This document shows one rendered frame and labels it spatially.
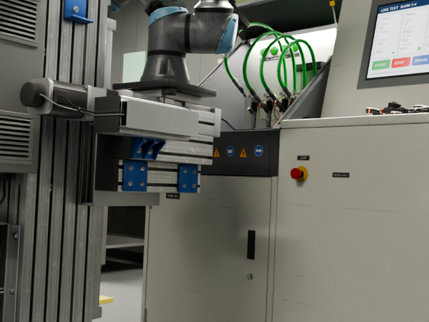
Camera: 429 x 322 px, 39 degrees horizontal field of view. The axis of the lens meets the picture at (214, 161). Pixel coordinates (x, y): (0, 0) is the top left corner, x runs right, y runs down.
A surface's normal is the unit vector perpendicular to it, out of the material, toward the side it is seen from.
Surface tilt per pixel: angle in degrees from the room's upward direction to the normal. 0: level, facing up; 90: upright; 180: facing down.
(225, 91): 90
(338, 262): 90
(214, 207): 90
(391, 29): 76
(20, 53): 90
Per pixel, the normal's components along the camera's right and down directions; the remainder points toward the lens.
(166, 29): -0.10, -0.04
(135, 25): -0.60, -0.05
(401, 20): -0.68, -0.29
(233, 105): 0.70, 0.00
